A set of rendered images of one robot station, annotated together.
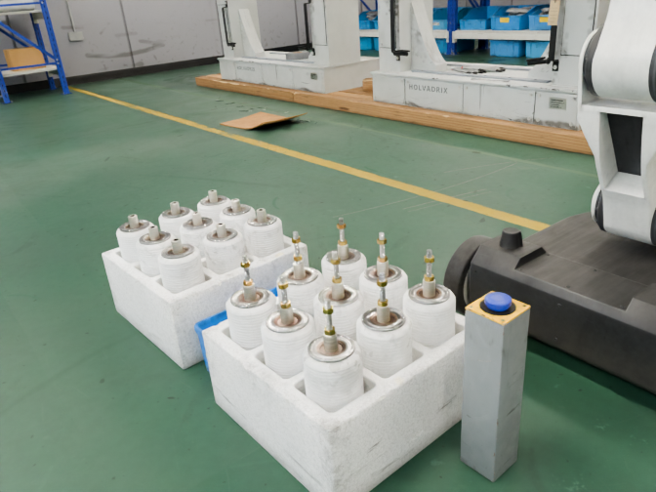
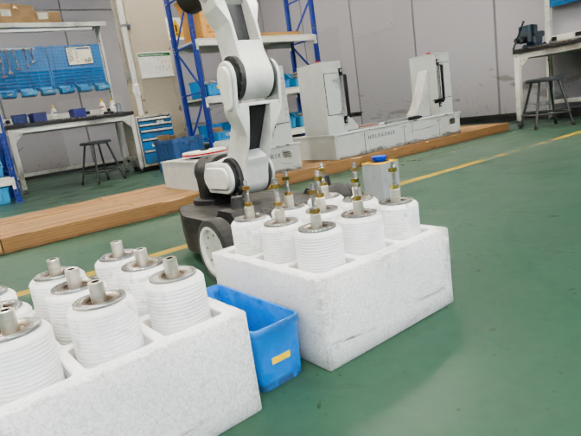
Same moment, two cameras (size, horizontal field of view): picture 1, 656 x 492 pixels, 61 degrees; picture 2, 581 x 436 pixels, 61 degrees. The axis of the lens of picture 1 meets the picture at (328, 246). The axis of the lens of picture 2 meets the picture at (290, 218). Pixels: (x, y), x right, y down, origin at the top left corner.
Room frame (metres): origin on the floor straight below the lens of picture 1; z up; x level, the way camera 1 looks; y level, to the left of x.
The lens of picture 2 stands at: (0.95, 1.10, 0.48)
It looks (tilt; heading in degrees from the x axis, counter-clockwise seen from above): 12 degrees down; 272
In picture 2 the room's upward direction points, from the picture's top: 8 degrees counter-clockwise
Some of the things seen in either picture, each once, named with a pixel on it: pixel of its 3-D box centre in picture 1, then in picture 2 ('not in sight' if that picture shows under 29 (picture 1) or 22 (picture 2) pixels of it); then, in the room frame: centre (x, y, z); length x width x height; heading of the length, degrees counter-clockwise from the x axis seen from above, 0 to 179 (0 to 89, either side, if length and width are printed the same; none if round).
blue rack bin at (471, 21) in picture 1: (486, 18); not in sight; (6.57, -1.93, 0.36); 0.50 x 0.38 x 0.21; 126
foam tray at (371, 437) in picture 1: (343, 366); (330, 276); (0.91, -0.01, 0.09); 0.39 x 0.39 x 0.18; 38
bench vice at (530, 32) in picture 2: not in sight; (528, 35); (-1.44, -3.98, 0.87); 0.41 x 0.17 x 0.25; 36
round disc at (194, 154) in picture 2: not in sight; (205, 152); (1.56, -2.27, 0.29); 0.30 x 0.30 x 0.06
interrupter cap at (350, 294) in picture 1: (338, 296); (322, 209); (0.91, -0.01, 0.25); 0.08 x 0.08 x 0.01
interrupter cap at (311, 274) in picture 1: (300, 275); (281, 222); (1.01, 0.06, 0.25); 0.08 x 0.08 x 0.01
